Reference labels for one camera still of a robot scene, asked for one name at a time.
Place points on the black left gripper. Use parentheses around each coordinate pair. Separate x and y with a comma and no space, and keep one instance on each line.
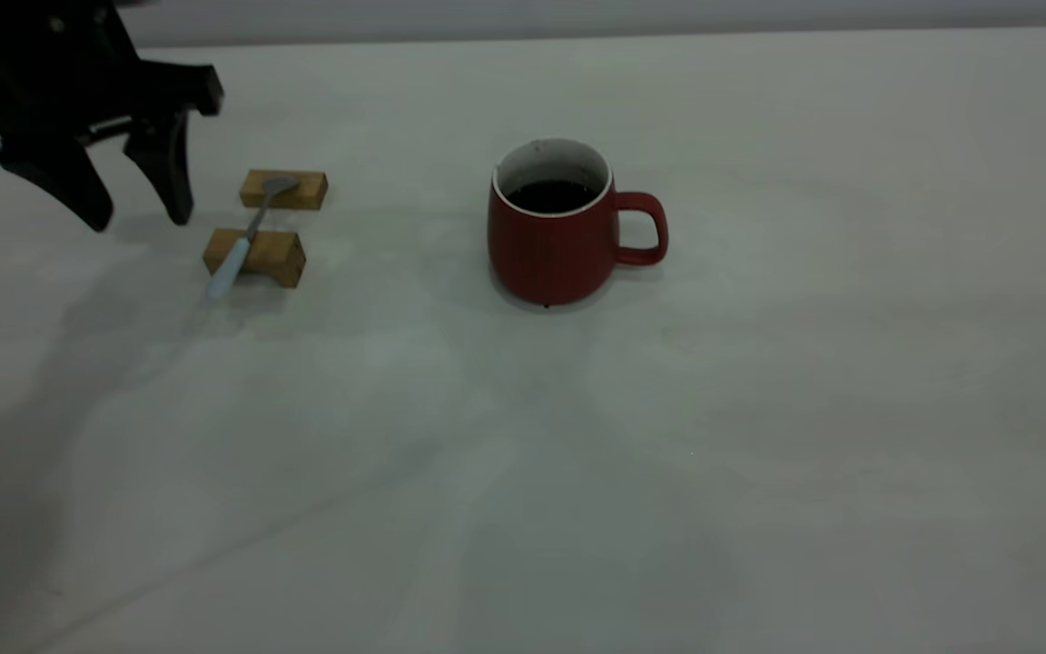
(60,82)

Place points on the red ceramic mug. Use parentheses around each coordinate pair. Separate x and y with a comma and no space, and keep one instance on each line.
(546,254)

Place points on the arched wooden block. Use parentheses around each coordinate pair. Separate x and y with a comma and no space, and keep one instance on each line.
(280,256)

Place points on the flat rectangular wooden block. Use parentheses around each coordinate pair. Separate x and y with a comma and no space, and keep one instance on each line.
(310,193)

